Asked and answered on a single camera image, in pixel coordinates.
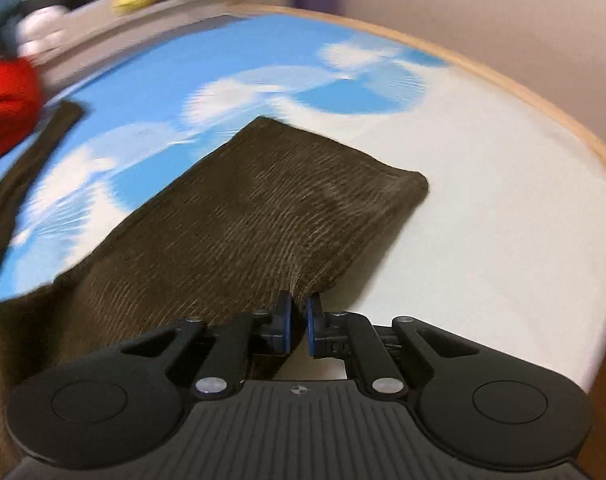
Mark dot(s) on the grey window bench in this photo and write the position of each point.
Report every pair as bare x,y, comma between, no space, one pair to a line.
95,35

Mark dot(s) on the blue white patterned bedsheet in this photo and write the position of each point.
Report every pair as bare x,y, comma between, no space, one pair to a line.
153,115

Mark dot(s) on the teal shark plush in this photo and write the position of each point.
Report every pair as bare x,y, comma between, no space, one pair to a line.
9,15

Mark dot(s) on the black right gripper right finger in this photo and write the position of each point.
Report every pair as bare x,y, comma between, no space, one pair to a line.
477,403

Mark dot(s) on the wooden bed frame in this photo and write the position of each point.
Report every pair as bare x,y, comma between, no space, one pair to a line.
508,75

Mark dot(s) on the red folded sweater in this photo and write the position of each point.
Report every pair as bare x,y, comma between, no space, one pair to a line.
21,102

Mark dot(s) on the brown corduroy pants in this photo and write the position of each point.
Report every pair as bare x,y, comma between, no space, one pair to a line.
274,208

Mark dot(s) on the white plush toy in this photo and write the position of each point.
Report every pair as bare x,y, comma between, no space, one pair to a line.
42,31

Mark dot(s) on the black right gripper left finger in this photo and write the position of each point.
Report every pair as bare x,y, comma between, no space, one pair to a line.
119,403

